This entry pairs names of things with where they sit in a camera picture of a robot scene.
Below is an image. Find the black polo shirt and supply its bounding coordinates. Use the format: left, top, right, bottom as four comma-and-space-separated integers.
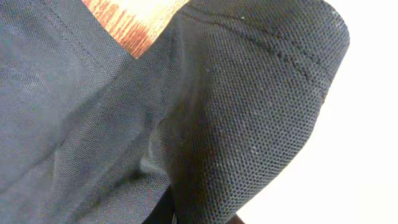
1, 1, 349, 223

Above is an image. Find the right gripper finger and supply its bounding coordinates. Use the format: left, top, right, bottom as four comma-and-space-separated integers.
142, 186, 176, 224

